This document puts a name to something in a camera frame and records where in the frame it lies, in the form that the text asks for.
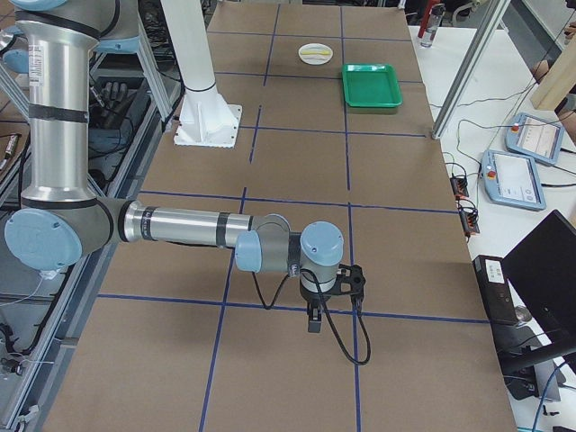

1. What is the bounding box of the black computer monitor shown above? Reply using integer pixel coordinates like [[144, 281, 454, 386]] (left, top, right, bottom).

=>
[[500, 210, 575, 374]]

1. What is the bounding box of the black orange connector block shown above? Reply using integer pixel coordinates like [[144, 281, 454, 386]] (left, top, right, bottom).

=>
[[456, 198, 480, 238], [448, 162, 469, 198]]

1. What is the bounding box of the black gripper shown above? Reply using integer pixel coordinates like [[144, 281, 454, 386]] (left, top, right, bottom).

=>
[[300, 285, 332, 332]]

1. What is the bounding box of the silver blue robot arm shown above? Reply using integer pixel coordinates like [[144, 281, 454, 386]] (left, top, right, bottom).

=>
[[4, 1, 344, 332]]

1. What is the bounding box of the yellow plastic spoon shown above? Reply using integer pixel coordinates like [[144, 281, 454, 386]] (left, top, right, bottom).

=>
[[299, 50, 333, 62]]

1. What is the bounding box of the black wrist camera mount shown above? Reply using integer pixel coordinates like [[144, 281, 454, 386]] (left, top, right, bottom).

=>
[[329, 264, 366, 315]]

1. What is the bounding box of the green plastic tray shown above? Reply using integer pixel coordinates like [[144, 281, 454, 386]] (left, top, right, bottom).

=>
[[341, 63, 403, 110]]

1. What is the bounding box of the black desktop box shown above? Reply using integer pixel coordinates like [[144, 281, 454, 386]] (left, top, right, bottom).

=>
[[472, 255, 533, 328]]

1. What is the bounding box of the blue teach pendant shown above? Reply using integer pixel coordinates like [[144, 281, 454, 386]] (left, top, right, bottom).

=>
[[481, 149, 546, 212], [505, 112, 565, 166]]

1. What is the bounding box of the near black orange connector block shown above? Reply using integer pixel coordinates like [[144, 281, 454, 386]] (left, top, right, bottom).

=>
[[456, 198, 480, 238]]

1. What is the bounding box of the far black orange connector block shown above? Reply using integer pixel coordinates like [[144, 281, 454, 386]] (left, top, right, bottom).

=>
[[448, 162, 469, 198]]

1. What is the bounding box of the wooden beam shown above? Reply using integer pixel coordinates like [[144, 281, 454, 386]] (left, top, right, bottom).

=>
[[530, 22, 575, 111]]

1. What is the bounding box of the white round plate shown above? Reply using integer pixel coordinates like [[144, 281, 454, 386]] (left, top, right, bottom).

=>
[[298, 42, 334, 66]]

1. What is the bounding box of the aluminium frame post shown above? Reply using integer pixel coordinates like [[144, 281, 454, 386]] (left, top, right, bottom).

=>
[[431, 0, 511, 140]]

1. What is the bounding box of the clear water bottle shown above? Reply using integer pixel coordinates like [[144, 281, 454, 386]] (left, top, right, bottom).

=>
[[420, 3, 446, 48]]

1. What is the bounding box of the white central pillar with base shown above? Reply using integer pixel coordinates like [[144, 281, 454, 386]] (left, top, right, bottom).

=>
[[161, 0, 242, 149]]

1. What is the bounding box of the far blue teach pendant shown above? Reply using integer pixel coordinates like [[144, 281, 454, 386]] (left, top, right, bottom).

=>
[[505, 112, 565, 166]]

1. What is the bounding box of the near blue teach pendant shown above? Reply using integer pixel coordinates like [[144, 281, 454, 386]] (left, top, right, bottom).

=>
[[481, 149, 546, 212]]

